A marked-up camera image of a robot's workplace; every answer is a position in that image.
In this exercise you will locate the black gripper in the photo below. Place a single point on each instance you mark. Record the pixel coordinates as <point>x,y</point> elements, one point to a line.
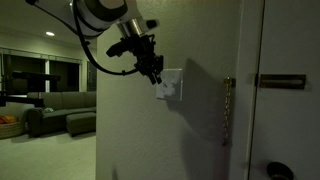
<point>146,55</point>

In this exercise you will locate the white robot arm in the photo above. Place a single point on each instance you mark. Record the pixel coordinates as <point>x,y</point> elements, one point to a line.
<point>100,13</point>

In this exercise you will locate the recessed ceiling light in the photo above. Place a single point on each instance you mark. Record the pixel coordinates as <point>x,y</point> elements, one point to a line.
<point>50,33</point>

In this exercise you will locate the brass door hinge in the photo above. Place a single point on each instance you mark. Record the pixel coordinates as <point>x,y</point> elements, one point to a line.
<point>227,110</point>

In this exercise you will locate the grey ottoman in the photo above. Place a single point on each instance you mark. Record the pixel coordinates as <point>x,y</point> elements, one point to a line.
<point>81,122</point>

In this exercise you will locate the grey sectional sofa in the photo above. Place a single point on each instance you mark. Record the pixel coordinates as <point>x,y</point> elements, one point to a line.
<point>56,103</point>

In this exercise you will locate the small pale item on sofa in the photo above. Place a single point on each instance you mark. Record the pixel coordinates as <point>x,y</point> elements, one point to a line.
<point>48,109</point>

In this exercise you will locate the black horizontal bar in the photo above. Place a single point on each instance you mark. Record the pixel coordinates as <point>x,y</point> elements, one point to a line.
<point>35,76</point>

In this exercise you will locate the white door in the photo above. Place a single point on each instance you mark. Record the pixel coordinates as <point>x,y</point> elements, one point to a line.
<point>286,126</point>

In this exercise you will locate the woven basket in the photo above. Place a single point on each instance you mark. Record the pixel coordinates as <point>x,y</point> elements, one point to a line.
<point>11,130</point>

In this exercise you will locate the orange cloth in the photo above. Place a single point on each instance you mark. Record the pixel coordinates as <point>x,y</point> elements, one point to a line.
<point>7,119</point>

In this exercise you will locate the dark round door knob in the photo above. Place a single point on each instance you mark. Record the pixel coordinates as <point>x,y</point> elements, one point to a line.
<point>279,171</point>

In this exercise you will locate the white light switch toggle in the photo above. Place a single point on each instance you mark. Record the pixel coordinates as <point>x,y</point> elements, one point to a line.
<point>165,85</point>
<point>173,86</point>

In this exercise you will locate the white light switch plate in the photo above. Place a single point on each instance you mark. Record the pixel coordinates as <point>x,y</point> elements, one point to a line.
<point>175,93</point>

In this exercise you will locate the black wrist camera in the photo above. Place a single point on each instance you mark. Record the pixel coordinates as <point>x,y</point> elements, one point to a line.
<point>116,50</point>

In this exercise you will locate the white door frame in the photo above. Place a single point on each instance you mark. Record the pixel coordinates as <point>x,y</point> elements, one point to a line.
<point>243,100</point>

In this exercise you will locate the dark window with frame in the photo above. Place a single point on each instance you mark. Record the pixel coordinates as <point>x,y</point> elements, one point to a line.
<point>63,71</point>

